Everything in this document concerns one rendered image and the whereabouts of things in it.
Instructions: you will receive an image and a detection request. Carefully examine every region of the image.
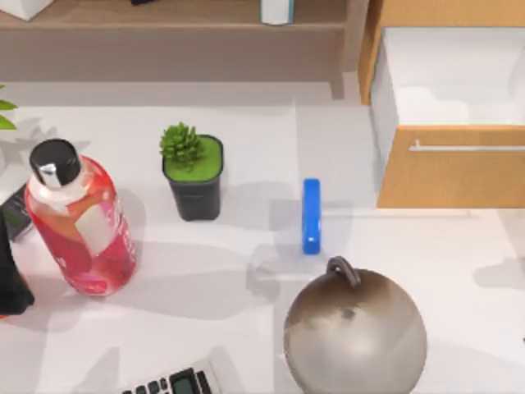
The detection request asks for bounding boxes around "green plant in black pot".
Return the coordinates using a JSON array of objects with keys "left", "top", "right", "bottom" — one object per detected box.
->
[{"left": 159, "top": 121, "right": 225, "bottom": 222}]

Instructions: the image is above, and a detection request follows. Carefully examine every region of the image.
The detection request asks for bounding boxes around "wooden open shelf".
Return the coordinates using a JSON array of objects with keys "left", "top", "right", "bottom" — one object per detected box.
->
[{"left": 0, "top": 0, "right": 369, "bottom": 99}]

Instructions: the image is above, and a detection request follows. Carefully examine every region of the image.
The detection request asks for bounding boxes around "wooden cupboard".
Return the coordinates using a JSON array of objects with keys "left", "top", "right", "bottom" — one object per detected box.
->
[{"left": 357, "top": 0, "right": 525, "bottom": 106}]

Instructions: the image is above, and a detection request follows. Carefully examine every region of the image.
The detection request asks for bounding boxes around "red bottle with black cap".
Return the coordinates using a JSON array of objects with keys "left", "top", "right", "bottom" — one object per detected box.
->
[{"left": 24, "top": 138, "right": 138, "bottom": 296}]

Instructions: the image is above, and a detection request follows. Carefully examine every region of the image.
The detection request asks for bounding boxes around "white and blue box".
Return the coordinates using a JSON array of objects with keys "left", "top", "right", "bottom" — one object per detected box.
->
[{"left": 260, "top": 0, "right": 296, "bottom": 26}]

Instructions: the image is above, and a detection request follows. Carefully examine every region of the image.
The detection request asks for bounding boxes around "pale wooden drawer front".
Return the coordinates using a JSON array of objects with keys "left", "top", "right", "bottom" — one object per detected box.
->
[{"left": 376, "top": 125, "right": 525, "bottom": 209}]

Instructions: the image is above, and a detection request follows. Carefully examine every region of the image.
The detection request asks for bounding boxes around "grey calculator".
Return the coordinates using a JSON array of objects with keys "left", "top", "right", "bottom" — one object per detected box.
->
[{"left": 121, "top": 357, "right": 225, "bottom": 394}]

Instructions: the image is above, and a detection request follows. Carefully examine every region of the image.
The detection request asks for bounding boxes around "grey open drawer inside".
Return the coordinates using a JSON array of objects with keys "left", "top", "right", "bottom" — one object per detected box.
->
[{"left": 369, "top": 26, "right": 525, "bottom": 159}]

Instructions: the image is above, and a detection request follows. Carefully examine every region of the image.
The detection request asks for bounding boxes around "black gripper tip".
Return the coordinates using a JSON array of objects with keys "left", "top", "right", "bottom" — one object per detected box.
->
[{"left": 0, "top": 213, "right": 36, "bottom": 318}]

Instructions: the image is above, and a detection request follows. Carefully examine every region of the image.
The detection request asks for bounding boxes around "green leafy plant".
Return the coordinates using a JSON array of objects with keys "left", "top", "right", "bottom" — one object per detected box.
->
[{"left": 0, "top": 84, "right": 19, "bottom": 132}]

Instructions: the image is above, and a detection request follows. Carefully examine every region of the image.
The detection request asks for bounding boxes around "long metal drawer handle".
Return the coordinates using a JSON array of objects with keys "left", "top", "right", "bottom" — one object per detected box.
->
[{"left": 409, "top": 140, "right": 525, "bottom": 153}]

